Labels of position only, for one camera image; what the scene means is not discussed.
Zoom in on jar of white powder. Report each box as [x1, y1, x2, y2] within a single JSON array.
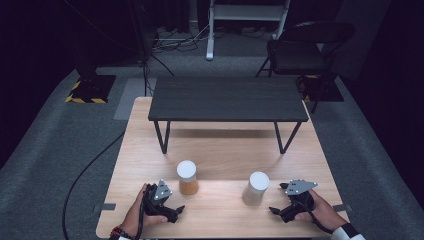
[[241, 171, 270, 207]]

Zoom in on black folding chair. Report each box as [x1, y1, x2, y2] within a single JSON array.
[[255, 20, 356, 79]]

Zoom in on person's left hand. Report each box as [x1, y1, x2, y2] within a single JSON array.
[[120, 183, 169, 238]]

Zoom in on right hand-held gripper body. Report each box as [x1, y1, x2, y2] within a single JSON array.
[[281, 179, 318, 224]]

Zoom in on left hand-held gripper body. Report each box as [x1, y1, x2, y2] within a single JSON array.
[[143, 179, 178, 220]]

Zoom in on left hand-held gripper cable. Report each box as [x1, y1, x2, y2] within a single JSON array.
[[134, 188, 149, 240]]

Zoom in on jar of orange powder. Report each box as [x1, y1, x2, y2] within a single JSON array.
[[176, 159, 200, 196]]

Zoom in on person's right hand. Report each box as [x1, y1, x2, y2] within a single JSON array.
[[294, 189, 348, 232]]

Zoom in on black stand pole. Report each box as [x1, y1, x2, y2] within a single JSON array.
[[128, 0, 158, 98]]

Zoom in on right hand-held gripper cable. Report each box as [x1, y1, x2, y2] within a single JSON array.
[[299, 199, 335, 235]]

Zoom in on tangle of floor cables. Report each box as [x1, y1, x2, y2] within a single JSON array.
[[153, 26, 209, 53]]

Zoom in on black raised shelf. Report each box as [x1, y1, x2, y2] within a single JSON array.
[[148, 75, 309, 155]]

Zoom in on white metal stand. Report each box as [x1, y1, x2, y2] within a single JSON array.
[[205, 0, 291, 61]]

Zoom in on thick black floor cable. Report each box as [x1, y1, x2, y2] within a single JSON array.
[[61, 131, 126, 240]]

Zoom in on hand-held gripper cable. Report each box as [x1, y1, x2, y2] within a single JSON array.
[[134, 188, 149, 240], [299, 199, 335, 235]]

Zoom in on red and black bracelet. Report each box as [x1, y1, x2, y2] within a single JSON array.
[[110, 225, 134, 240]]

